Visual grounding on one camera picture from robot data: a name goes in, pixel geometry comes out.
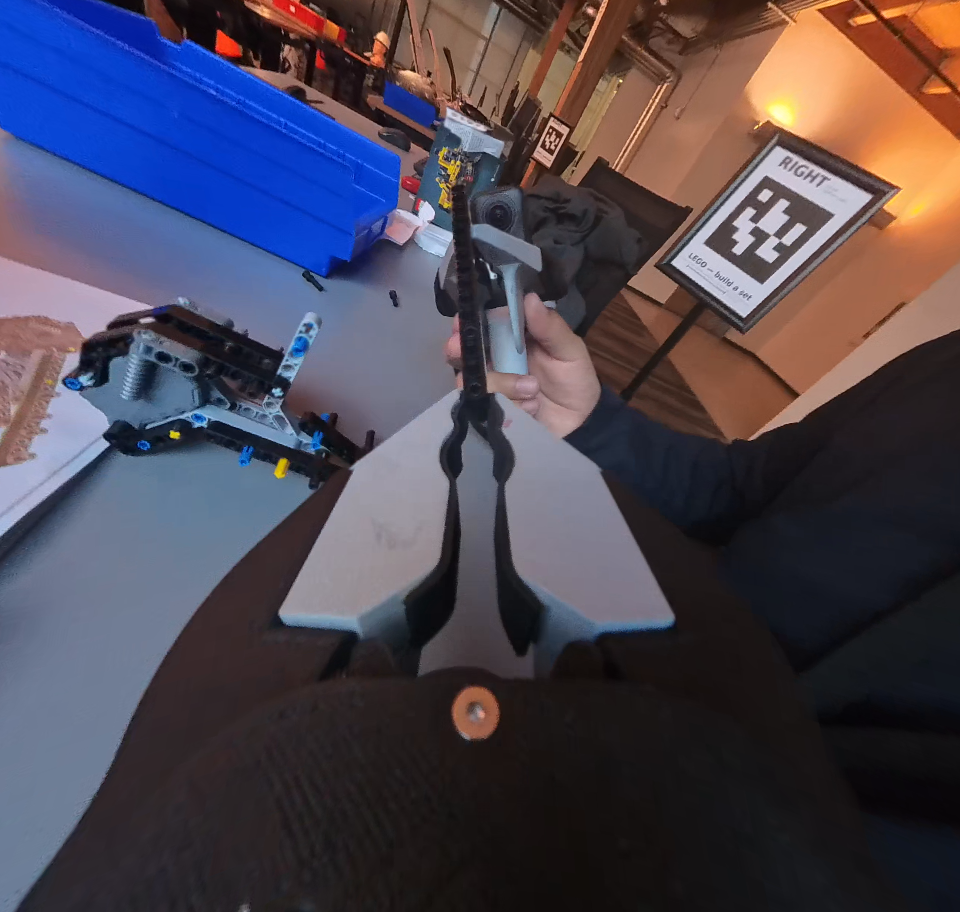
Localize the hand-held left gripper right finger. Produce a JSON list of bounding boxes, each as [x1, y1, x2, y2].
[[480, 391, 678, 658]]

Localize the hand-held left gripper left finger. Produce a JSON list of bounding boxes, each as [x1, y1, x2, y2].
[[277, 391, 466, 654]]

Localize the long black lego beam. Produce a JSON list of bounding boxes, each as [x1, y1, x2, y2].
[[448, 183, 500, 411]]

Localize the black grey lego assembly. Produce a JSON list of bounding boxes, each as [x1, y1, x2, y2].
[[63, 297, 376, 489]]

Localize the person's right forearm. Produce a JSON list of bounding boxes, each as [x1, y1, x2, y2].
[[562, 331, 960, 553]]

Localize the lego box with yellow vehicle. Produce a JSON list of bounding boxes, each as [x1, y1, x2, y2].
[[414, 112, 507, 212]]

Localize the lego instruction booklet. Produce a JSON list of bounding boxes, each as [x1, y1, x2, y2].
[[0, 256, 162, 538]]

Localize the person's right hand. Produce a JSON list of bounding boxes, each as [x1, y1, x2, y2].
[[446, 293, 603, 438]]

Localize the black jacket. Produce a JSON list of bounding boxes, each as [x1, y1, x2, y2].
[[521, 176, 646, 328]]

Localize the small tag sign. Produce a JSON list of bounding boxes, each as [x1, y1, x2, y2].
[[531, 112, 575, 172]]

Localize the black chair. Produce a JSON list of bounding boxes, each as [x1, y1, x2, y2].
[[577, 156, 695, 294]]

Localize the small blue bin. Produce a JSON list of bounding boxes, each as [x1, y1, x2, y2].
[[382, 80, 441, 120]]

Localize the framed sign on black stand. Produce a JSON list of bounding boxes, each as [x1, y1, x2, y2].
[[621, 131, 901, 403]]

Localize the large blue storage bin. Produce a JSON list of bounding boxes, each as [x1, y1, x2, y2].
[[0, 0, 402, 277]]

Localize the person's dark clothed body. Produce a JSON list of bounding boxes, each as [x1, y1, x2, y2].
[[720, 470, 960, 912]]

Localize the wooden storage shelf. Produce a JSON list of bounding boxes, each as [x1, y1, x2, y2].
[[135, 0, 399, 103]]

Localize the wooden support post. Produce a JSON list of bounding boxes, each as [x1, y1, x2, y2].
[[521, 0, 665, 186]]

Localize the wall lamp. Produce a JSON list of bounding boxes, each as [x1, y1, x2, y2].
[[753, 95, 800, 133]]

